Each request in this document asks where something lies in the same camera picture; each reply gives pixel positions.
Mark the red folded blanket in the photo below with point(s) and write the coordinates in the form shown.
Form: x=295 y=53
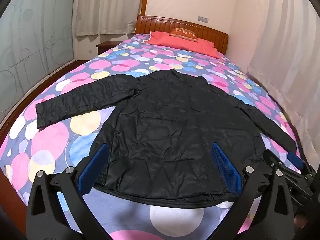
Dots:
x=180 y=44

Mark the wooden bed frame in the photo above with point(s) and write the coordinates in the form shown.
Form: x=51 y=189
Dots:
x=12 y=205

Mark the wooden nightstand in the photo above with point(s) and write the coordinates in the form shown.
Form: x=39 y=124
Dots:
x=105 y=47

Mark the circle-printed bed sheet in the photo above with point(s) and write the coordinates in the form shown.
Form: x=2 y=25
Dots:
x=50 y=135

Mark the white curtain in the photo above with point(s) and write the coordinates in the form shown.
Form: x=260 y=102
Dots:
x=107 y=7

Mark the person's right hand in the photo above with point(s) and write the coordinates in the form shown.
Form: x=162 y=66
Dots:
x=300 y=224

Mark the wooden headboard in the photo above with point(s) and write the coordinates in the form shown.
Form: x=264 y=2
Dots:
x=160 y=25

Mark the white wall outlet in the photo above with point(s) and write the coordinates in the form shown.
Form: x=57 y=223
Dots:
x=202 y=18

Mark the black quilted jacket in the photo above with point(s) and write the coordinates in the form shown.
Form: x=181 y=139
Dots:
x=162 y=130

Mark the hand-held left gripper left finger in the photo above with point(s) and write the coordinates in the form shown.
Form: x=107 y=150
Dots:
x=93 y=165

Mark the small orange cushion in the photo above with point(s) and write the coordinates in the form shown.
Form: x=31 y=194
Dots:
x=183 y=33

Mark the frosted glass sliding door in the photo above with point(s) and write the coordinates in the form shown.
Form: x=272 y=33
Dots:
x=37 y=42

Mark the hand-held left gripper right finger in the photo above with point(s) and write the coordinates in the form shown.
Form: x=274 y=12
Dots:
x=225 y=167

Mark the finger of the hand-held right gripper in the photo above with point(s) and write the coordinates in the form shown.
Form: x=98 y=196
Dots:
x=295 y=159
x=272 y=158

